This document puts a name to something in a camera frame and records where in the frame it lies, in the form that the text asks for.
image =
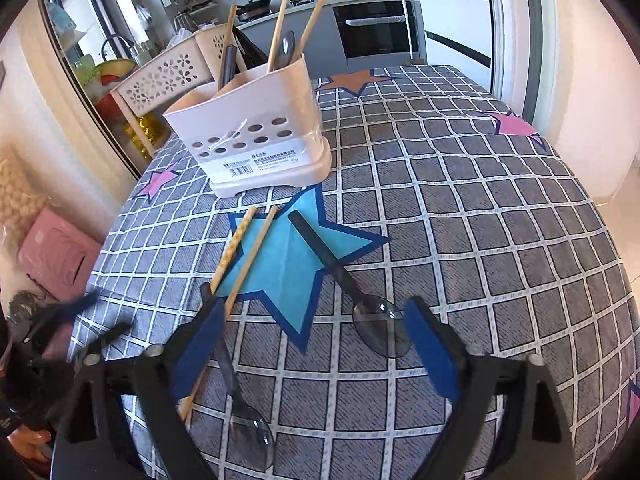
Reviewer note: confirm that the white refrigerator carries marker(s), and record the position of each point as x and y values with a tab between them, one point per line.
450	10

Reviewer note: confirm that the white plastic bag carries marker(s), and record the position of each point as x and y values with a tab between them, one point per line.
180	37

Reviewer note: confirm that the beige plastic trolley basket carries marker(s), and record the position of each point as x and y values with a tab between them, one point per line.
165	77

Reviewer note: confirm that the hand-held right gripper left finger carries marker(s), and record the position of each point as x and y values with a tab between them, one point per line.
200	350

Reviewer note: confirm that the grey checked star tablecloth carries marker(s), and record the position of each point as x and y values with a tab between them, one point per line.
450	210

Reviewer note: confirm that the dark cloth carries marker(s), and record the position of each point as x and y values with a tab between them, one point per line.
250	47

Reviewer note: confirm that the patterned chopstick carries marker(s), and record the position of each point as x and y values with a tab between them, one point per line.
235	245

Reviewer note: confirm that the person's left hand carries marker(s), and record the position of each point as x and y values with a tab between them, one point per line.
32	445

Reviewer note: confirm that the black built-in oven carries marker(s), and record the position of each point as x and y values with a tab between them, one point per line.
375	30

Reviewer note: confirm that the kitchen faucet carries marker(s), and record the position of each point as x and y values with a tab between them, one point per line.
117	40

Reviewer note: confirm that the pink plastic stool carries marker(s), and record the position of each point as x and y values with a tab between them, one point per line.
60	250

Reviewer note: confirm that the stacked colourful bowls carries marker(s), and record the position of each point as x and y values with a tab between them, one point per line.
107	70

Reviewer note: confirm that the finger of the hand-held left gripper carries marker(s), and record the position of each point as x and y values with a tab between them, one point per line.
62	316
105	342

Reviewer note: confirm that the black wok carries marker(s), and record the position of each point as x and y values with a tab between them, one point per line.
254	7

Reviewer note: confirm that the cream bubble packing bag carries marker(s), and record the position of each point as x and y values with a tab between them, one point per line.
20	200

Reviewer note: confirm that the gold foil package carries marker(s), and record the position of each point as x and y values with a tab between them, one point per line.
145	130

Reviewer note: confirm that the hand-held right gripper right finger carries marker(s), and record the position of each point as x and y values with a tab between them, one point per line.
432	355

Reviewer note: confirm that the grey base cabinet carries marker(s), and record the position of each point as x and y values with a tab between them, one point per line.
327	45

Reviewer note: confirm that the white plastic utensil holder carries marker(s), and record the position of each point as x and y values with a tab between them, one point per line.
250	110

